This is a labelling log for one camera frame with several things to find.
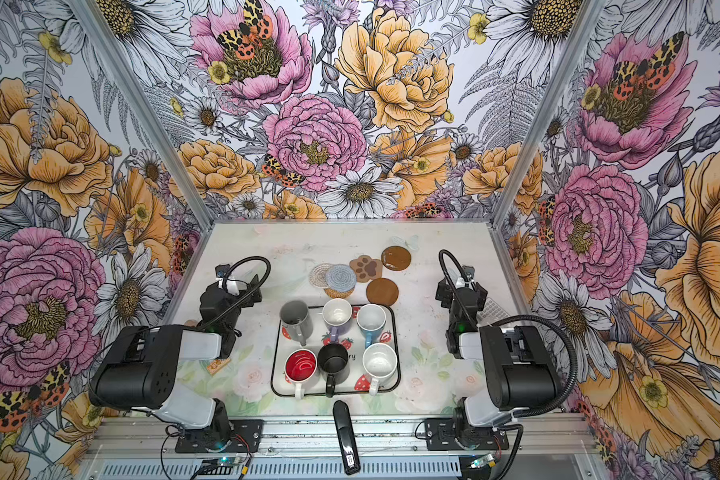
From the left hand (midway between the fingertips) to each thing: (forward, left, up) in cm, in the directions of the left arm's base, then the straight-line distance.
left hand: (243, 284), depth 94 cm
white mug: (-22, -41, -6) cm, 47 cm away
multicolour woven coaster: (+8, -21, -7) cm, 24 cm away
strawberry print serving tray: (-15, -33, -8) cm, 38 cm away
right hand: (-2, -66, 0) cm, 66 cm away
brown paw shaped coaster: (+12, -38, -8) cm, 40 cm away
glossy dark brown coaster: (+15, -49, -7) cm, 52 cm away
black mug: (-22, -28, -6) cm, 36 cm away
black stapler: (-41, -33, -3) cm, 52 cm away
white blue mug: (-10, -39, -4) cm, 40 cm away
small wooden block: (-22, +5, -7) cm, 24 cm away
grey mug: (-10, -17, -5) cm, 20 cm away
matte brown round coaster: (+1, -43, -7) cm, 44 cm away
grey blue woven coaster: (+6, -29, -6) cm, 30 cm away
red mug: (-23, -19, -6) cm, 31 cm away
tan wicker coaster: (0, -29, -7) cm, 30 cm away
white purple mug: (-8, -29, -6) cm, 30 cm away
